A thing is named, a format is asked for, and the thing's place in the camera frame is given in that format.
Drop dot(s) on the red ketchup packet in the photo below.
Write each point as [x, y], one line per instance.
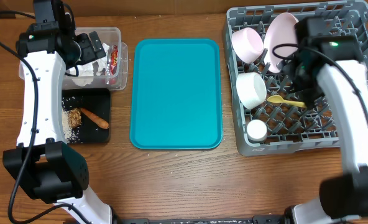
[111, 69]

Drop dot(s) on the white green bowl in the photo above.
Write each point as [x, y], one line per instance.
[251, 89]

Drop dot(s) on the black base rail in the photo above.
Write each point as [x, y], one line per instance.
[258, 219]

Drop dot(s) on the small pink bowl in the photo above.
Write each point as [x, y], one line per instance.
[247, 44]

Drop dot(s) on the white napkin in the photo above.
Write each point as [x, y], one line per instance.
[88, 71]

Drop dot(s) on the black tray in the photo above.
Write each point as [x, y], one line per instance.
[97, 101]

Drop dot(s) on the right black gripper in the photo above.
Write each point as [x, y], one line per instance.
[289, 68]

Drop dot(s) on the yellow plastic spoon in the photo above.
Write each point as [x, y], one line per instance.
[279, 99]

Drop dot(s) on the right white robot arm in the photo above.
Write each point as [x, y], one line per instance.
[335, 66]

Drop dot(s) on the white cup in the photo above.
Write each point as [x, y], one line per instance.
[256, 131]

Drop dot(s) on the brown food chunk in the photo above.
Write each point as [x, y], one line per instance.
[74, 118]

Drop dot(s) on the spilled rice grains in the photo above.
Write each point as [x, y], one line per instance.
[69, 133]

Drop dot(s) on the orange carrot piece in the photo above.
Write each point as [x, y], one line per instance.
[103, 124]

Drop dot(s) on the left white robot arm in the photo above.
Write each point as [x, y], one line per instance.
[43, 165]

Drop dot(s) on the grey dishwasher rack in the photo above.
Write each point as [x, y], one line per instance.
[290, 128]

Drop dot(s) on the teal serving tray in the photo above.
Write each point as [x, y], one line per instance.
[176, 95]

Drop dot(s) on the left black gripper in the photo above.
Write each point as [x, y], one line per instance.
[89, 53]

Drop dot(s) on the clear plastic bin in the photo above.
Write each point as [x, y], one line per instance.
[109, 37]

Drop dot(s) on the large white plate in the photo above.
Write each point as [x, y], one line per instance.
[280, 31]

